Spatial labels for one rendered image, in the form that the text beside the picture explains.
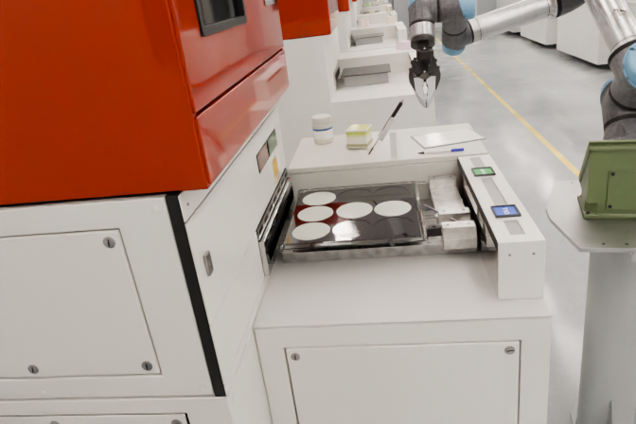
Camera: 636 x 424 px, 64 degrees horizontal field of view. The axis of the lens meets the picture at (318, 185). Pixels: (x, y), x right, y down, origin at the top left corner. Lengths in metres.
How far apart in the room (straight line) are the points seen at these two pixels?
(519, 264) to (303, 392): 0.56
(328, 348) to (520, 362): 0.41
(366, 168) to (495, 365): 0.71
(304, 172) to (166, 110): 0.91
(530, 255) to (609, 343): 0.68
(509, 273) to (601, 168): 0.48
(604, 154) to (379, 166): 0.61
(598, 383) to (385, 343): 0.89
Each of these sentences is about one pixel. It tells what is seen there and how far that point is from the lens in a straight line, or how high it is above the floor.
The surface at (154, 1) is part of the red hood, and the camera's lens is 0.76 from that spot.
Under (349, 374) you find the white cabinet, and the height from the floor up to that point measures 0.68.
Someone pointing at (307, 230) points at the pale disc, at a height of 0.90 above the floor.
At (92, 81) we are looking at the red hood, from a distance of 0.82.
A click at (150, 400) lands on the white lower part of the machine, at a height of 0.81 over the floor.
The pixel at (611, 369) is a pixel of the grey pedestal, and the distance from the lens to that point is 1.83.
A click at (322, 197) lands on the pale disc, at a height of 0.90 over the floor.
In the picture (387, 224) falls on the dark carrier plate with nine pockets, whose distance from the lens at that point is 1.34.
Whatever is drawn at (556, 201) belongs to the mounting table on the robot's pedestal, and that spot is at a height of 0.82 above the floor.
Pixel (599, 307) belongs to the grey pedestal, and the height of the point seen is 0.53.
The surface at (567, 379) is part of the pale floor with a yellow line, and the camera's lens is 2.27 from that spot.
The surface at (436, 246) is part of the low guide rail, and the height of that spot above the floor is 0.84.
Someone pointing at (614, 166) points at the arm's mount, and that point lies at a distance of 1.52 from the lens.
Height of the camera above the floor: 1.49
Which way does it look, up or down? 21 degrees down
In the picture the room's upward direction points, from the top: 8 degrees counter-clockwise
